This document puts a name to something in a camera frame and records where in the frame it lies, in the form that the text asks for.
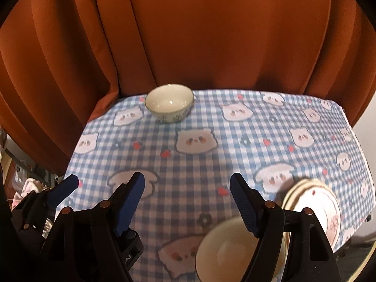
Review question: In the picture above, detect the dark shelf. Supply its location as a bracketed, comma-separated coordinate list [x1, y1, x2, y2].
[0, 144, 63, 188]

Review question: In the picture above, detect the scalloped yellow floral plate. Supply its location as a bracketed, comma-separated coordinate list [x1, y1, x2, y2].
[281, 179, 324, 210]

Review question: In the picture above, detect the pink plate red rim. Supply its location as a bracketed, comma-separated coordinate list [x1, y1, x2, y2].
[292, 186, 342, 249]

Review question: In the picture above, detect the orange curtain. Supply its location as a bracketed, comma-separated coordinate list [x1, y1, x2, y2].
[0, 0, 376, 177]

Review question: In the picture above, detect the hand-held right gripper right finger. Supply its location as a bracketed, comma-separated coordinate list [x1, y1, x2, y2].
[230, 173, 343, 282]

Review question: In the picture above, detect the pink floral cloth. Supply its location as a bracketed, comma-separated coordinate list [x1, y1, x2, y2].
[12, 178, 44, 203]

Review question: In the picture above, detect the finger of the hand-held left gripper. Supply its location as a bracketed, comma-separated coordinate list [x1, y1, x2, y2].
[12, 175, 80, 241]

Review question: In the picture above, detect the blue checked printed tablecloth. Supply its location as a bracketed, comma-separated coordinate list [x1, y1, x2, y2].
[63, 90, 376, 282]

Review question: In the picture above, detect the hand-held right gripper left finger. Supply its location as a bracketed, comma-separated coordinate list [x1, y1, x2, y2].
[38, 172, 146, 282]

